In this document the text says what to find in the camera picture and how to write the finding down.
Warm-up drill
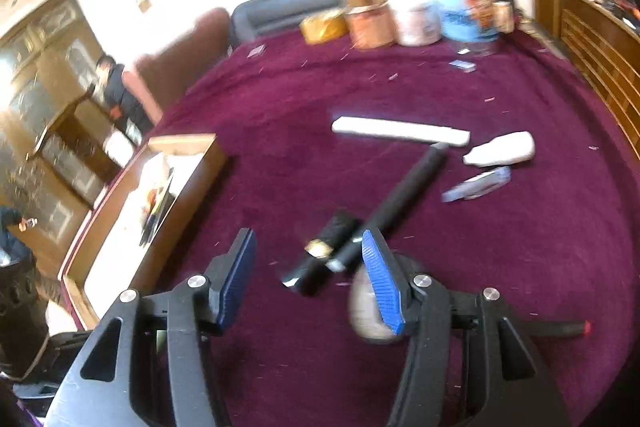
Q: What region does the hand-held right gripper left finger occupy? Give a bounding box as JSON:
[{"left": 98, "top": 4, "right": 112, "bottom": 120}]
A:
[{"left": 47, "top": 228, "right": 258, "bottom": 427}]

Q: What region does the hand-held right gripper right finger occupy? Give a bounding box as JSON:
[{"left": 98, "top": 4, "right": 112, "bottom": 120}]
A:
[{"left": 361, "top": 229, "right": 568, "bottom": 427}]

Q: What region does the black tube with gold band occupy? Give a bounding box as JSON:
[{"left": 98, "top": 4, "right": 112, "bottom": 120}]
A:
[{"left": 280, "top": 209, "right": 363, "bottom": 297}]

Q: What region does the thick black marker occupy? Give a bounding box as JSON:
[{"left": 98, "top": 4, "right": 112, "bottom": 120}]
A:
[{"left": 141, "top": 169, "right": 176, "bottom": 248}]

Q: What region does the cardboard box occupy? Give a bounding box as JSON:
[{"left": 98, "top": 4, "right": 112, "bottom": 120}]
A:
[{"left": 59, "top": 133, "right": 231, "bottom": 330}]

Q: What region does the beige round object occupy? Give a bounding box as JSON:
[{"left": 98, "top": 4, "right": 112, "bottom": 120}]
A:
[{"left": 348, "top": 264, "right": 401, "bottom": 343}]

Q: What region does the clear blue pen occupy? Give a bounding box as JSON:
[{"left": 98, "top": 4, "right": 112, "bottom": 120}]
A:
[{"left": 441, "top": 166, "right": 512, "bottom": 204}]

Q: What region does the white marker pen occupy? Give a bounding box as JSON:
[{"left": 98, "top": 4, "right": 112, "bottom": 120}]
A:
[{"left": 331, "top": 116, "right": 472, "bottom": 148}]

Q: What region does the small white bottle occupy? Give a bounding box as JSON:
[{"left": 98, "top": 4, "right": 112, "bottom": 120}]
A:
[{"left": 462, "top": 131, "right": 536, "bottom": 168}]

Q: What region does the black red-tipped pen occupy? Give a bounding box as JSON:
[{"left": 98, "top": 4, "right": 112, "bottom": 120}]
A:
[{"left": 530, "top": 319, "right": 592, "bottom": 339}]

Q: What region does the dark wooden table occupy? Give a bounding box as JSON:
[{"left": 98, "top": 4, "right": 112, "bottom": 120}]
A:
[{"left": 27, "top": 84, "right": 126, "bottom": 168}]

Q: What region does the brown upholstered chair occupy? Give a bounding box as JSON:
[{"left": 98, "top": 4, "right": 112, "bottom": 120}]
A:
[{"left": 122, "top": 7, "right": 232, "bottom": 122}]

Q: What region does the wooden glass-door cabinet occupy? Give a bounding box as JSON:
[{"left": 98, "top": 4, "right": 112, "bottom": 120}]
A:
[{"left": 0, "top": 0, "right": 131, "bottom": 278}]

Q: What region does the orange label jar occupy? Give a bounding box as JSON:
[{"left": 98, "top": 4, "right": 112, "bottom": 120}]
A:
[{"left": 345, "top": 2, "right": 396, "bottom": 50}]

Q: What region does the white plastic tub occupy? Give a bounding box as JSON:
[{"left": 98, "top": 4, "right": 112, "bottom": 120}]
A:
[{"left": 395, "top": 2, "right": 443, "bottom": 46}]

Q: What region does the yellow tape roll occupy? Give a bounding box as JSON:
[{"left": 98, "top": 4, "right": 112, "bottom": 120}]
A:
[{"left": 300, "top": 7, "right": 348, "bottom": 45}]

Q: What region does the dark grey sofa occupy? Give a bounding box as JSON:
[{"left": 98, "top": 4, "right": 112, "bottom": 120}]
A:
[{"left": 231, "top": 0, "right": 388, "bottom": 52}]

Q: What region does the blue label plastic jar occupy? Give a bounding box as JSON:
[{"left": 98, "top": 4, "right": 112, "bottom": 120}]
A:
[{"left": 440, "top": 0, "right": 501, "bottom": 55}]

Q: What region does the small beige jar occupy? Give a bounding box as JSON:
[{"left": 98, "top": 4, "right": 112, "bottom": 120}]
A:
[{"left": 494, "top": 1, "right": 516, "bottom": 35}]

